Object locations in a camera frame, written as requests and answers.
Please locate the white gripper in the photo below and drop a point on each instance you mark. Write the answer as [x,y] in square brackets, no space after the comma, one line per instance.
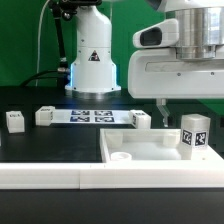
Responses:
[177,60]

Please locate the white square tabletop part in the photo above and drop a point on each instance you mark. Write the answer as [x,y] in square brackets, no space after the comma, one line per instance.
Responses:
[135,145]

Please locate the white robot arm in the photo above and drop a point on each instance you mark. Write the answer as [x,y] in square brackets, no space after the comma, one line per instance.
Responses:
[93,73]

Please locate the white L-shaped fence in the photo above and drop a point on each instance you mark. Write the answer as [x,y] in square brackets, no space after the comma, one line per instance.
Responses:
[113,175]

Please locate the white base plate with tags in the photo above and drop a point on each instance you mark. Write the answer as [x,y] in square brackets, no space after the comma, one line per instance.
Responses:
[91,116]

